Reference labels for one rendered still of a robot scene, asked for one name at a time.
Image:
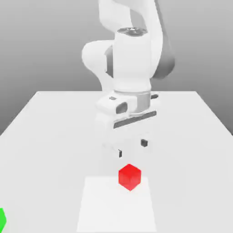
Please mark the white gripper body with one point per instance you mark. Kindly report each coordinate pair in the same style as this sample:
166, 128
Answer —
133, 121

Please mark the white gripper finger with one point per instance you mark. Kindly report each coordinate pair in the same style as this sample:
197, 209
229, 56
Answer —
120, 153
144, 143

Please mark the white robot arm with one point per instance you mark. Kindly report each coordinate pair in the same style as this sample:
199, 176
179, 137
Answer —
131, 58

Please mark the small red cube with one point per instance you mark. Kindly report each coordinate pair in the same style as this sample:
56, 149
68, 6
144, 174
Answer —
129, 177

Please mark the small green cube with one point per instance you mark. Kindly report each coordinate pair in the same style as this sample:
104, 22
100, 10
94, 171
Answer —
2, 220

